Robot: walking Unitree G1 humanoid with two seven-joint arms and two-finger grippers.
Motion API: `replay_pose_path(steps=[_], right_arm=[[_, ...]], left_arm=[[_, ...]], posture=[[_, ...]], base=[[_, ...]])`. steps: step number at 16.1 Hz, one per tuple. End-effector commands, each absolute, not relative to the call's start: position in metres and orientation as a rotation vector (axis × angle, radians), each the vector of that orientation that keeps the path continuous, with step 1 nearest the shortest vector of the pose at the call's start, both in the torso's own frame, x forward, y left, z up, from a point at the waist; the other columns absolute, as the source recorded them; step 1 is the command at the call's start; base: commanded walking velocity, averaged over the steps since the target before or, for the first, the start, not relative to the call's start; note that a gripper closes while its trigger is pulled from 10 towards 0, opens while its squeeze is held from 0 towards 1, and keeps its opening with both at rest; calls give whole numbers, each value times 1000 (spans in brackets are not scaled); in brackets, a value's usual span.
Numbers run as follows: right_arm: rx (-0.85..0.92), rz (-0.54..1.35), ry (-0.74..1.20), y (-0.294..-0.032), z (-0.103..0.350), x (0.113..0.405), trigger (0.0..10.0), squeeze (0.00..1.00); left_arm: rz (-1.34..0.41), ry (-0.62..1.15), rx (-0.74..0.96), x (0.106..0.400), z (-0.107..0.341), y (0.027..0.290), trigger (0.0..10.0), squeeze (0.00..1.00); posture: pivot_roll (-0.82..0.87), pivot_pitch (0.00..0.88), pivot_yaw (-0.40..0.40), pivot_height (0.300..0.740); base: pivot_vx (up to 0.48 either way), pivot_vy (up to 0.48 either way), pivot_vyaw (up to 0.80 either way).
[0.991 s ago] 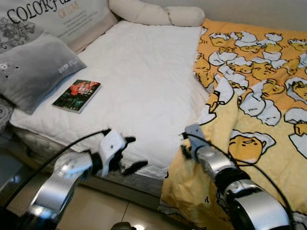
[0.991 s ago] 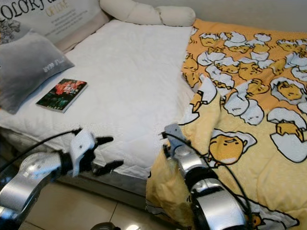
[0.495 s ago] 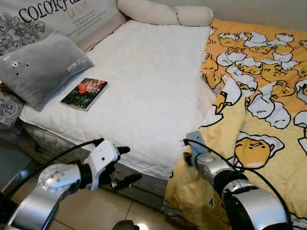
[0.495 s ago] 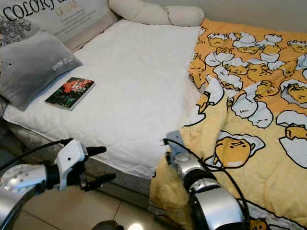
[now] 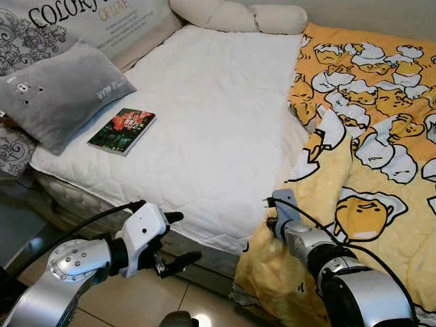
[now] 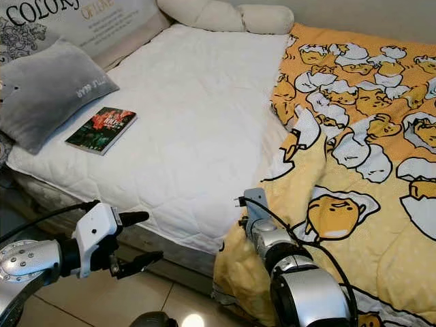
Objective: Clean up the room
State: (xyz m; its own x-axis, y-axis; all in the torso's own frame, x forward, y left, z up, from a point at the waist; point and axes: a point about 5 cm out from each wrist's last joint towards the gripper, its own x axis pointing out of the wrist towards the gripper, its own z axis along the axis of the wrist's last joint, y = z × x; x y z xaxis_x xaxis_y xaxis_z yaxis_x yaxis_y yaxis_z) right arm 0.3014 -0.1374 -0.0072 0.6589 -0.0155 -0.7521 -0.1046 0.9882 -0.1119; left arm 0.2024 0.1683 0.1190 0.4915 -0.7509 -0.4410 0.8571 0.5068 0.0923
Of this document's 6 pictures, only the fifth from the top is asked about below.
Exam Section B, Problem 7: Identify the grey plush pillow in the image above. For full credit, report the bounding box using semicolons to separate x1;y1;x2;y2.
0;40;138;156

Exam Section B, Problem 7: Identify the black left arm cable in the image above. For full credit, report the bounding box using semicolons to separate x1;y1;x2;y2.
27;200;148;264

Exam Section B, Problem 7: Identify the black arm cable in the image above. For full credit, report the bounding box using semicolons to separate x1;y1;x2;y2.
264;196;415;317
27;200;148;264

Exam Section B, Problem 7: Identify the dark grey robot leg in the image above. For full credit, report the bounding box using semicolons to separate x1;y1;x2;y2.
158;311;200;327

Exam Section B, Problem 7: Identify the white quilted mattress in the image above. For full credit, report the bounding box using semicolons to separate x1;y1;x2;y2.
30;25;321;256

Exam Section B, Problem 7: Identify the dark illustrated paperback book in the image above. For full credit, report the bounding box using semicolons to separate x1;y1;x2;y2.
87;108;157;157

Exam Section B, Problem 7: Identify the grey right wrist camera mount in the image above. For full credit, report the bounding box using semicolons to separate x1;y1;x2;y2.
271;189;301;239

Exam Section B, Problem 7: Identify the yellow egg-cartoon blanket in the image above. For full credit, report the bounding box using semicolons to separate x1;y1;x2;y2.
230;23;436;327

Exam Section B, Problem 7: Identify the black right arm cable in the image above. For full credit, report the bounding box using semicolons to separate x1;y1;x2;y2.
264;196;415;317

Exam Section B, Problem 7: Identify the lace-print pillow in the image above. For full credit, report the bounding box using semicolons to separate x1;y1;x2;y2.
0;117;39;179

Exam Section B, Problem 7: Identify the beige bolster cushion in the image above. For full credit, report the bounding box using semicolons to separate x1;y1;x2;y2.
249;4;309;35
169;0;261;33

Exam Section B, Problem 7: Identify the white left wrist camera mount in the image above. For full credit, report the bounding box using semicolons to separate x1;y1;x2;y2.
120;202;168;279

